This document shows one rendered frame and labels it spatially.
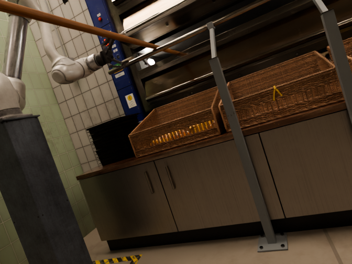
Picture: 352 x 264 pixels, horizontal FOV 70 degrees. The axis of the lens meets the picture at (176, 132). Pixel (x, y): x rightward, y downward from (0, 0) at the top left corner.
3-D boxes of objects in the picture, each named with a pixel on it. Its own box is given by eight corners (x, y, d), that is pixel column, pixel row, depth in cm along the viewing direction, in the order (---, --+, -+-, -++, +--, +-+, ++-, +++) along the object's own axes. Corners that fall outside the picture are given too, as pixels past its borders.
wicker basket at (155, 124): (164, 142, 199) (153, 109, 197) (233, 121, 178) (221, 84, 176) (134, 159, 154) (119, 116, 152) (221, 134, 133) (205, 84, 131)
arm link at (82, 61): (100, 70, 153) (88, 75, 142) (82, 79, 160) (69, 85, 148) (91, 53, 150) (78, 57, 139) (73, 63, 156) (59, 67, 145)
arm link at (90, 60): (99, 71, 152) (107, 67, 149) (89, 70, 143) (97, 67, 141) (94, 56, 151) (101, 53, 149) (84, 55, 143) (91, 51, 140)
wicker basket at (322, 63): (239, 120, 176) (227, 82, 174) (329, 93, 152) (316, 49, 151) (225, 133, 132) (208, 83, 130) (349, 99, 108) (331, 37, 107)
